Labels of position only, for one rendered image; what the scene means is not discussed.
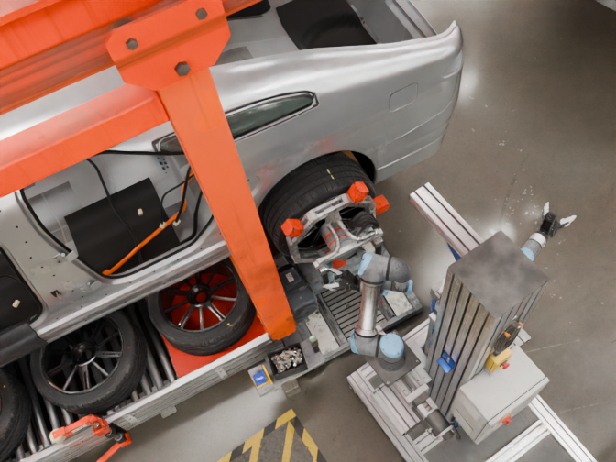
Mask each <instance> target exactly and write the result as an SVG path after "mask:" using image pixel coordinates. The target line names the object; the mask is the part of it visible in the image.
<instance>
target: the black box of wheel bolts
mask: <svg viewBox="0 0 616 462"><path fill-rule="evenodd" d="M267 356H268V359H269V364H270V367H271V370H272V373H273V376H274V377H275V379H276V380H281V379H284V378H287V377H290V376H292V375H294V374H297V373H300V372H303V371H306V370H308V367H307V363H306V360H305V357H304V354H303V350H302V347H301V344H300V342H299V343H296V344H293V345H290V346H286V347H283V348H280V349H277V350H275V351H272V352H269V353H267Z"/></svg>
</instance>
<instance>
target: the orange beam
mask: <svg viewBox="0 0 616 462"><path fill-rule="evenodd" d="M168 121H170V118H169V116H168V114H167V112H166V109H165V107H164V105H163V103H162V101H161V99H160V96H159V94H158V92H157V91H154V90H150V89H147V88H143V87H139V86H136V85H133V84H129V83H127V84H125V85H122V86H120V87H118V88H116V89H114V90H112V91H110V92H108V93H104V94H102V95H100V96H98V97H95V98H94V99H92V100H90V101H87V102H85V103H83V104H80V105H77V106H75V107H73V108H72V109H69V110H67V111H65V112H63V113H60V114H58V115H55V116H53V117H51V118H49V119H47V120H45V121H42V122H40V123H38V124H36V125H34V126H31V127H29V128H26V129H24V130H22V131H20V132H17V133H15V134H14V135H12V136H9V137H6V138H4V139H2V140H0V199H1V198H3V197H5V196H7V195H9V194H10V193H14V192H16V191H18V190H20V189H23V188H25V187H27V186H29V185H30V184H32V183H35V182H38V181H40V180H42V179H44V178H47V177H49V176H50V175H52V174H54V173H56V172H59V171H62V170H64V169H66V168H69V167H70V166H72V165H74V164H76V163H78V162H81V161H83V160H86V159H88V158H90V157H92V156H94V155H96V154H98V153H100V152H102V151H105V150H107V149H110V148H111V147H114V146H116V145H118V144H120V143H122V142H124V141H127V140H129V139H131V138H133V137H135V136H138V135H140V134H142V133H144V132H146V131H148V130H151V129H152V128H154V127H157V126H160V125H162V124H164V123H166V122H168Z"/></svg>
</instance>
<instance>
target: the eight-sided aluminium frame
mask: <svg viewBox="0 0 616 462"><path fill-rule="evenodd" d="M336 204H337V205H336ZM334 205H335V206H334ZM330 206H334V207H331V208H329V209H327V210H325V209H326V208H328V207H330ZM346 207H364V208H365V212H368V213H369V214H371V213H373V215H374V216H375V218H376V204H375V202H374V201H373V199H372V198H371V196H370V195H367V196H366V197H365V198H364V200H363V201H362V202H360V203H354V202H353V200H352V199H351V197H350V196H349V194H348V193H344V194H342V195H339V196H338V197H336V198H335V199H333V200H331V201H329V202H327V203H324V204H322V205H320V206H318V207H316V208H314V209H312V210H311V211H309V212H308V213H307V214H305V216H304V217H303V219H302V220H301V221H300V222H301V223H302V226H303V227H304V230H303V231H302V233H301V234H300V235H299V236H298V237H286V241H287V244H288V247H289V251H290V254H291V257H292V259H293V261H294V262H295V263H309V262H314V259H317V258H319V257H321V256H322V257H323V256H325V255H327V254H329V253H330V252H331V251H330V249H329V247H328V246H327V247H324V248H322V249H320V250H314V251H299V249H298V246H297V244H298V243H299V242H300V241H301V239H302V238H303V237H304V236H305V235H306V234H307V232H308V231H309V230H310V229H311V228H312V227H313V226H314V224H315V223H317V222H318V221H320V220H322V219H324V218H326V217H327V216H329V215H332V214H334V213H335V212H337V211H340V210H342V209H344V208H346ZM319 213H320V214H319ZM372 226H373V225H366V226H363V228H362V227H355V229H354V230H352V231H351V232H350V233H351V234H352V235H354V236H355V237H363V236H364V234H365V233H366V232H367V231H368V230H369V229H370V228H371V227H372ZM361 228H362V229H361ZM360 229H361V230H360ZM359 230H360V231H359ZM358 231H359V232H358ZM328 251H330V252H328ZM325 252H328V253H326V254H325Z"/></svg>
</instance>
